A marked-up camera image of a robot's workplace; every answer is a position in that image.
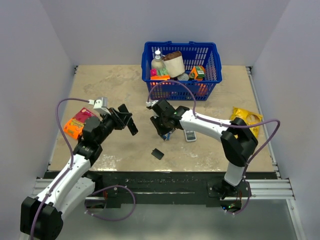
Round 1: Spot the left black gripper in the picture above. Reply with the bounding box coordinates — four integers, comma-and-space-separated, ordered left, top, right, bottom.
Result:
96, 107, 132, 145

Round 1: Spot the black remote control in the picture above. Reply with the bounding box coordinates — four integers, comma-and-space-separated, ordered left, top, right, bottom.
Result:
118, 103, 138, 136

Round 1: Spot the black remote battery cover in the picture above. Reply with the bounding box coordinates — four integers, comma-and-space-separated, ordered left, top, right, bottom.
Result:
151, 148, 165, 160

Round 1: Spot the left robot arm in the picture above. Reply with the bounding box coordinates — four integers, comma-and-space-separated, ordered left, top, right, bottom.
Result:
20, 104, 138, 240

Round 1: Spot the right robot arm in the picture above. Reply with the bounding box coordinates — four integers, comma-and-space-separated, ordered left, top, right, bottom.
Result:
146, 99, 258, 197

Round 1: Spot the white remote control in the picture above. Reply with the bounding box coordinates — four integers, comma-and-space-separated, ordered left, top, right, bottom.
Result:
184, 130, 197, 143

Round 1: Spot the orange pink candy box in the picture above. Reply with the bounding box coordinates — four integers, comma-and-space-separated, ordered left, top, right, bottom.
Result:
63, 107, 96, 140

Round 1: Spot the orange flat box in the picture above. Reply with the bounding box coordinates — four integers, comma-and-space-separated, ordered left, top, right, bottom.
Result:
150, 75, 171, 81

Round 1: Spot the green small packet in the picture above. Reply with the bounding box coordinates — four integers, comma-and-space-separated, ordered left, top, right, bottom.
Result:
157, 68, 169, 76

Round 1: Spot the metal tin can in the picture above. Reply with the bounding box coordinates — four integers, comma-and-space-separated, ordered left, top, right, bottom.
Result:
177, 72, 190, 81

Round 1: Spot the pink small box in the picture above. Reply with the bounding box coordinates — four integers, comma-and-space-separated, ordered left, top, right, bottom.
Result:
150, 68, 158, 77

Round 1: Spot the blue plastic shopping basket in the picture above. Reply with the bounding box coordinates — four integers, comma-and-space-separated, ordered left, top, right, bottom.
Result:
141, 41, 222, 101

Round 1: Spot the white pump bottle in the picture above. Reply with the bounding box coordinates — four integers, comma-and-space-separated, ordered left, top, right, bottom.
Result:
151, 48, 165, 70

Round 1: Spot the white brown paper bag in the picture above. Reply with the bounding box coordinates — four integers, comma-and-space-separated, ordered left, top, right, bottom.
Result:
162, 51, 185, 78

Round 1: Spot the orange green juice carton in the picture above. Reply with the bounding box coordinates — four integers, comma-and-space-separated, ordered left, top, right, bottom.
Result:
189, 65, 206, 81

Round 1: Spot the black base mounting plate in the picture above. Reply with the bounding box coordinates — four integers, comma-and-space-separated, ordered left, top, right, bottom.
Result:
43, 169, 281, 209

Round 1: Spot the yellow Lays chips bag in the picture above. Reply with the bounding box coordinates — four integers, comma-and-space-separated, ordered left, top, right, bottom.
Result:
230, 107, 263, 125

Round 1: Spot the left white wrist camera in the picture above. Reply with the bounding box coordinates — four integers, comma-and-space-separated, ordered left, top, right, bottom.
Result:
88, 97, 110, 115

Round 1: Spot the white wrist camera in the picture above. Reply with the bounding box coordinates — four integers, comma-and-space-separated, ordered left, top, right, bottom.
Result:
88, 97, 110, 115
145, 100, 158, 110

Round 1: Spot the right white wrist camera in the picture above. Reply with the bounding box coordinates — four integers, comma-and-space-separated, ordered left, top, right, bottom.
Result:
145, 100, 158, 110

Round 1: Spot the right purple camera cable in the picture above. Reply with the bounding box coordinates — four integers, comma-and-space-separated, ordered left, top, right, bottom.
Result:
147, 80, 281, 176

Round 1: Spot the purple camera cable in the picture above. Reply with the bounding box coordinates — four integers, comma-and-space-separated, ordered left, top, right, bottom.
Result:
30, 97, 91, 240
147, 80, 281, 176

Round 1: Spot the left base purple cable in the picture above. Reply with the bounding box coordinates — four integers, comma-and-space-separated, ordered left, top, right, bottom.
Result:
84, 184, 137, 222

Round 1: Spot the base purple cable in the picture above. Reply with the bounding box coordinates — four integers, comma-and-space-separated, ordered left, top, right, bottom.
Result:
223, 179, 252, 216
84, 184, 137, 222

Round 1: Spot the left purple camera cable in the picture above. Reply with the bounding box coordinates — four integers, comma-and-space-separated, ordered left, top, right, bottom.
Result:
30, 97, 91, 240

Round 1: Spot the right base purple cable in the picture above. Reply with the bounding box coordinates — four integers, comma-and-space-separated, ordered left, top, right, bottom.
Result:
223, 179, 252, 216

